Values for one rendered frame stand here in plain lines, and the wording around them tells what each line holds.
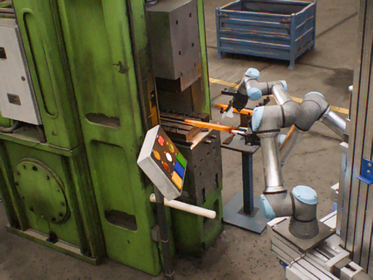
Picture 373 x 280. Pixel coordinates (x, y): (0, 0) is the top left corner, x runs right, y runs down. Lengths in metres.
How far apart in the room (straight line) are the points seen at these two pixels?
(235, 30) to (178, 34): 4.13
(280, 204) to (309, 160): 2.32
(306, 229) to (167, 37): 1.27
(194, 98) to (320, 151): 1.77
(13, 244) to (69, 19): 1.95
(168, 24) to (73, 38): 0.56
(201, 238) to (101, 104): 1.19
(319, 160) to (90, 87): 2.43
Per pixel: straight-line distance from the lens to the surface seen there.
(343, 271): 2.47
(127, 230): 3.44
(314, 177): 4.47
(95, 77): 3.01
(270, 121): 2.40
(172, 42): 2.86
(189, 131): 3.17
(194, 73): 3.11
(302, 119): 2.71
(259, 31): 6.84
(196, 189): 3.28
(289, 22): 6.62
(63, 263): 3.85
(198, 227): 3.48
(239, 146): 3.53
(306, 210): 2.46
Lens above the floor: 2.45
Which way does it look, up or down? 28 degrees down
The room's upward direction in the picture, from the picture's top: 5 degrees counter-clockwise
